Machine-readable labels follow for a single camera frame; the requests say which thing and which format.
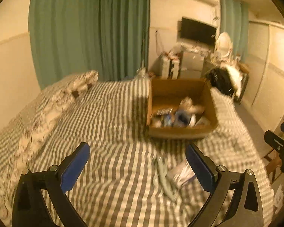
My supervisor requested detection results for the blue card pack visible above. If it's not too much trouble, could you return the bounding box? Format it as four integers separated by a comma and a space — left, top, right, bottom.
155, 108, 173, 116

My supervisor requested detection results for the white curved plastic hanger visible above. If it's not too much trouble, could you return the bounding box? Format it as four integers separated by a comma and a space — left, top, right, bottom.
154, 157, 177, 202

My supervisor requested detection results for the small silver refrigerator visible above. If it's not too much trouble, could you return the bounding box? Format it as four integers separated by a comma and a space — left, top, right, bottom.
179, 51, 204, 79

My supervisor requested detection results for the green curtain left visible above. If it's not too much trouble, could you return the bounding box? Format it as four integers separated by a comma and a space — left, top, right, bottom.
29, 0, 150, 89

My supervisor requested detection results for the clear plastic bag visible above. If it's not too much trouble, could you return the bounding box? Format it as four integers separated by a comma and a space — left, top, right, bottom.
167, 160, 196, 189

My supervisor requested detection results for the brown stool teal seat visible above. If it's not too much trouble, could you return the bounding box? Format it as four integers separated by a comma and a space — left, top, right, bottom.
262, 149, 282, 184

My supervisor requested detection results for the black wall television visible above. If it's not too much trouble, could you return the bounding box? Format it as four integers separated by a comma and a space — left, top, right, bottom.
180, 17, 216, 47

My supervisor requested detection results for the white suitcase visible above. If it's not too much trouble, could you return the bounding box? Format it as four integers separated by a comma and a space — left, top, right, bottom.
161, 56, 180, 79

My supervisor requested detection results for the green curtain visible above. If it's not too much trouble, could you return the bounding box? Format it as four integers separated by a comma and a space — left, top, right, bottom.
29, 0, 150, 89
220, 0, 249, 61

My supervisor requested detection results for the white blue round bottle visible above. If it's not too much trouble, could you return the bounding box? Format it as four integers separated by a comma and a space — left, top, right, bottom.
173, 110, 196, 128

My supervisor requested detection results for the green curtain right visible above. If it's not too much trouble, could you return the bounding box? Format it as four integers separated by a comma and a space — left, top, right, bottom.
220, 0, 249, 61

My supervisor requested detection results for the white oval vanity mirror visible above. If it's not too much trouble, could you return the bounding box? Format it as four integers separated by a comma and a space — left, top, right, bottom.
215, 32, 233, 58

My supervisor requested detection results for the brown cardboard box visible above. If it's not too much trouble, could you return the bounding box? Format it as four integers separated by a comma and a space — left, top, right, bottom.
146, 78, 218, 139

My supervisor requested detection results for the grey checkered bed sheet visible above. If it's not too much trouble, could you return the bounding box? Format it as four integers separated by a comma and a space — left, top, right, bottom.
0, 76, 274, 227

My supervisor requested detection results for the grey squeeze tube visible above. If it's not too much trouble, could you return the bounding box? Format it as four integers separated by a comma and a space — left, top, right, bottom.
195, 116, 211, 126

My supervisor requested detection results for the beige lace cloth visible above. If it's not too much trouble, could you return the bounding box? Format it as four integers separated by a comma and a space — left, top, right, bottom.
179, 97, 205, 115

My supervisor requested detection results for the white louvered wardrobe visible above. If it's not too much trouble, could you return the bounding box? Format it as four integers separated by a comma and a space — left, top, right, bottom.
242, 20, 284, 131

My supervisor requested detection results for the patterned white pillow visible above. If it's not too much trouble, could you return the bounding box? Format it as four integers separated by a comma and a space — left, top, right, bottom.
0, 70, 98, 225

